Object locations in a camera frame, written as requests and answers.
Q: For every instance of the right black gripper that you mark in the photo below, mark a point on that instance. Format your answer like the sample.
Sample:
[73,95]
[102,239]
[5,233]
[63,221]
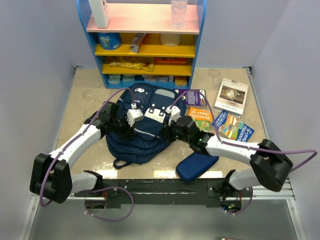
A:
[166,132]

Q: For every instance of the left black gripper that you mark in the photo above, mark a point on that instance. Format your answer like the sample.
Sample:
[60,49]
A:
[129,131]

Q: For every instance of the navy blue student backpack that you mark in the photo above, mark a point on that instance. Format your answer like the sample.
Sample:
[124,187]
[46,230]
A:
[146,140]

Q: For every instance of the blue zippered pencil case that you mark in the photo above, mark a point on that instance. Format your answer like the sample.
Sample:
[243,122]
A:
[193,166]

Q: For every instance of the blue Treehouse book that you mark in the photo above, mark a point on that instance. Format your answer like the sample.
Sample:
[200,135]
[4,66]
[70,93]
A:
[233,128]

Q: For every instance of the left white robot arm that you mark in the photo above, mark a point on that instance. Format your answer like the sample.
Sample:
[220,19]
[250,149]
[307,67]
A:
[51,176]

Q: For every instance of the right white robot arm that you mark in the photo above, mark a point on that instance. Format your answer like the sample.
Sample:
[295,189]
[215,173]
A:
[268,167]

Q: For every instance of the yellow snack bag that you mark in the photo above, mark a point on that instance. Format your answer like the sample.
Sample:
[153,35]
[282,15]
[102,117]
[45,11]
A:
[136,63]

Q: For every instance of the orange Treehouse book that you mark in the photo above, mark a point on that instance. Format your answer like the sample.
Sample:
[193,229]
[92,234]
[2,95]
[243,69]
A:
[202,118]

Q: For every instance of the purple paperback book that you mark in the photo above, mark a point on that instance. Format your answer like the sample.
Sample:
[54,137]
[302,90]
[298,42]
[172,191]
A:
[195,98]

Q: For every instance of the small boxes bottom shelf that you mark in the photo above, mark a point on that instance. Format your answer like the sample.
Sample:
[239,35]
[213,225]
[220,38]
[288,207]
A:
[115,79]

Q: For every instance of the white coffee cover book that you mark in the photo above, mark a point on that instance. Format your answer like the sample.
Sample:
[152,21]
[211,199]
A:
[231,97]

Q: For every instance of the orange red snack box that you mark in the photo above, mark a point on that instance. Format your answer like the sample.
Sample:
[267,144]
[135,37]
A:
[171,60]

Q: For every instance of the silver foil snack packet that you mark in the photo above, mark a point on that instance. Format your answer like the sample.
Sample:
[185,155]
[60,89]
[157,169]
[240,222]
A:
[137,42]

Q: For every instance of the blue snack canister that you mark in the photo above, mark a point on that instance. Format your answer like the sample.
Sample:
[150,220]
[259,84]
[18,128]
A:
[109,41]

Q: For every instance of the cream round container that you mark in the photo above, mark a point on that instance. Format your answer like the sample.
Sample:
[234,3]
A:
[170,40]

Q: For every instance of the blue colourful shelf unit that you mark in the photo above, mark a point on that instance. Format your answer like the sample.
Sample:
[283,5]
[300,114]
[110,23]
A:
[129,19]

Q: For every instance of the white rectangular bottle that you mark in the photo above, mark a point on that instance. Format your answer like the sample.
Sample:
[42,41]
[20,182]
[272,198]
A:
[100,13]

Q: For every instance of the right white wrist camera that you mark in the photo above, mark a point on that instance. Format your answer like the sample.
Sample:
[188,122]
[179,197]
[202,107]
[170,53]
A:
[174,114]

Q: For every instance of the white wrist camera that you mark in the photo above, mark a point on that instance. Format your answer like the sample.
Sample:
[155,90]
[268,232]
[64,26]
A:
[174,114]
[134,115]

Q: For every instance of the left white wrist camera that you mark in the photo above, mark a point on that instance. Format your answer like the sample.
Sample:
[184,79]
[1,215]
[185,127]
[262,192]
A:
[134,115]

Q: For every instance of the black metal base plate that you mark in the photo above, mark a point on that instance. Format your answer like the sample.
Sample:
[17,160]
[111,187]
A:
[201,192]

